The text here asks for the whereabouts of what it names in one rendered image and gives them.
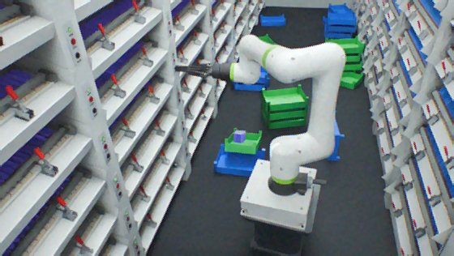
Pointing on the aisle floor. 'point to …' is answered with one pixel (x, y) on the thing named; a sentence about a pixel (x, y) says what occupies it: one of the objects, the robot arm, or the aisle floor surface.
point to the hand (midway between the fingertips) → (182, 68)
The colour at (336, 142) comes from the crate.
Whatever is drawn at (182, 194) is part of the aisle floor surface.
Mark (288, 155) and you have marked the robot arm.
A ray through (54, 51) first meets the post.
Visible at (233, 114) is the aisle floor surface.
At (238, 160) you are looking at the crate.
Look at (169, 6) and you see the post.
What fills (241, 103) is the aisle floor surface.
